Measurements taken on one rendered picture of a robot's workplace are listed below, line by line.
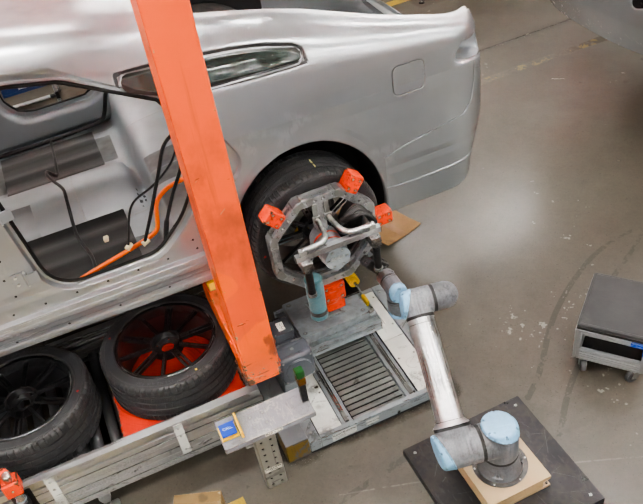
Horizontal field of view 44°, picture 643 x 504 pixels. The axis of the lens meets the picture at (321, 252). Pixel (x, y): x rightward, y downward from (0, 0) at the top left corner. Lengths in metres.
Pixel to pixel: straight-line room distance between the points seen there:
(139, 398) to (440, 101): 2.00
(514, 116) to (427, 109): 2.38
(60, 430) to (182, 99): 1.77
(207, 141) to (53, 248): 1.68
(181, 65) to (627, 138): 3.93
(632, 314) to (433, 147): 1.26
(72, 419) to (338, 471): 1.27
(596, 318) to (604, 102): 2.62
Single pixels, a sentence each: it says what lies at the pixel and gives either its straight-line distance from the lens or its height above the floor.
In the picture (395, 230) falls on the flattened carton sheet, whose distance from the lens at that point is 5.08.
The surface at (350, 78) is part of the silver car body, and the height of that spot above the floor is 1.56.
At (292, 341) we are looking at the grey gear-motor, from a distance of 3.92.
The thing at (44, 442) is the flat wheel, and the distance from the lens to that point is 3.82.
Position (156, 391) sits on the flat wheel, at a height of 0.49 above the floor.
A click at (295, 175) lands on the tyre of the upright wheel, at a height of 1.17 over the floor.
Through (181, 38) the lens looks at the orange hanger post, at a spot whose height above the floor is 2.19.
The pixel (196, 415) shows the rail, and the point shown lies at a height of 0.39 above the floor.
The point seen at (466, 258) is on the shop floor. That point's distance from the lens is 4.86.
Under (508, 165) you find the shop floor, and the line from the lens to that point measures 5.62.
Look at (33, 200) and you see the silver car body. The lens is 4.43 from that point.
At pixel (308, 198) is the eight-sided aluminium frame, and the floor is 1.12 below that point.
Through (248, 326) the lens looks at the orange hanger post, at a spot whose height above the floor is 0.88.
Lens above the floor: 3.24
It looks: 40 degrees down
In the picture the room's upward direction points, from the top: 10 degrees counter-clockwise
